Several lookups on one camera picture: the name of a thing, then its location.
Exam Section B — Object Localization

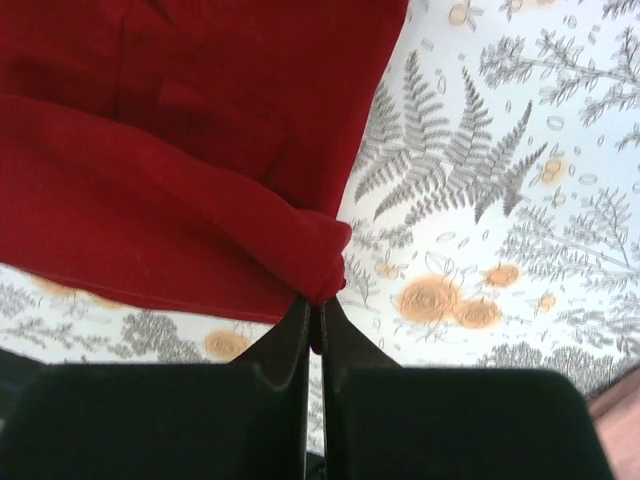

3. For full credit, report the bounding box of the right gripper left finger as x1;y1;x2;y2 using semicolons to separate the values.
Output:
1;298;311;479

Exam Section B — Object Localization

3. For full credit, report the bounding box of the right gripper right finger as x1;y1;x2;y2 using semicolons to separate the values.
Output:
319;300;612;479

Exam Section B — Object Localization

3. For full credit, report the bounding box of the red t shirt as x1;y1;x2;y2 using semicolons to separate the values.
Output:
1;1;408;324

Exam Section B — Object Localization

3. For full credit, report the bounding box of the folded pink t shirt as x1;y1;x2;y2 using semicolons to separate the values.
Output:
589;369;640;480

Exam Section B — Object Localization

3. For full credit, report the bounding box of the floral table mat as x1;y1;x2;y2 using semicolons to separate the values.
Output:
0;0;640;451

